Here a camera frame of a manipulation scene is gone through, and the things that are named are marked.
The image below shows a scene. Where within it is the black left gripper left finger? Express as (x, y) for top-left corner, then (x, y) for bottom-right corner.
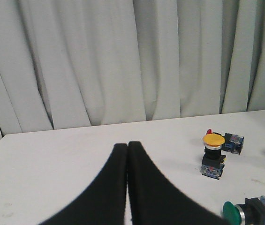
(42, 143), (128, 225)

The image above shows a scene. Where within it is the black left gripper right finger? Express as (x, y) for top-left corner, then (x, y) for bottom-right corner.
(127, 141), (228, 225)

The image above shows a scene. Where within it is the yellow push button switch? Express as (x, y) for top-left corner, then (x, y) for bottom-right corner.
(200, 133), (226, 180)

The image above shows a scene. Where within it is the green button near box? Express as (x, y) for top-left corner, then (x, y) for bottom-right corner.
(222, 195), (265, 225)

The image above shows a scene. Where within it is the small red push button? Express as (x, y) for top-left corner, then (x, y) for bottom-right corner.
(206, 129), (244, 155)

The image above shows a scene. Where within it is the white pleated curtain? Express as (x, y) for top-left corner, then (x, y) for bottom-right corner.
(0, 0), (265, 139)

